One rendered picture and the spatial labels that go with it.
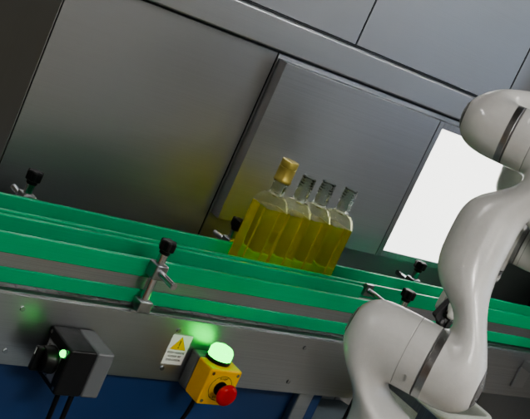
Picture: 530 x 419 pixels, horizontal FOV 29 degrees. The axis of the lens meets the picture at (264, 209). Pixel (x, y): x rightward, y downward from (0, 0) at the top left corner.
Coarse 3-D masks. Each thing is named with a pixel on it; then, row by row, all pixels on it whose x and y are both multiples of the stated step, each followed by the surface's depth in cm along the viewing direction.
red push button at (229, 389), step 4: (220, 388) 177; (224, 388) 177; (228, 388) 177; (232, 388) 178; (220, 392) 177; (224, 392) 177; (228, 392) 177; (232, 392) 178; (236, 392) 179; (216, 396) 177; (220, 396) 177; (224, 396) 177; (228, 396) 178; (232, 396) 178; (216, 400) 178; (220, 400) 177; (224, 400) 178; (228, 400) 178; (232, 400) 179; (220, 404) 178; (224, 404) 178; (228, 404) 179
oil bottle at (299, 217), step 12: (288, 204) 201; (300, 204) 200; (288, 216) 200; (300, 216) 200; (288, 228) 200; (300, 228) 202; (276, 240) 201; (288, 240) 201; (300, 240) 203; (276, 252) 201; (288, 252) 203; (288, 264) 204
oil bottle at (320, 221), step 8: (312, 208) 204; (320, 208) 205; (312, 216) 203; (320, 216) 204; (328, 216) 205; (312, 224) 204; (320, 224) 205; (328, 224) 206; (312, 232) 205; (320, 232) 206; (304, 240) 204; (312, 240) 206; (320, 240) 207; (304, 248) 205; (312, 248) 206; (296, 256) 205; (304, 256) 206; (312, 256) 207; (296, 264) 206; (304, 264) 207
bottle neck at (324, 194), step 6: (324, 180) 205; (324, 186) 204; (330, 186) 204; (318, 192) 205; (324, 192) 204; (330, 192) 205; (318, 198) 205; (324, 198) 205; (330, 198) 206; (318, 204) 205; (324, 204) 205
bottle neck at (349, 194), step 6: (342, 192) 209; (348, 192) 208; (354, 192) 207; (342, 198) 208; (348, 198) 208; (354, 198) 208; (342, 204) 208; (348, 204) 208; (342, 210) 208; (348, 210) 209
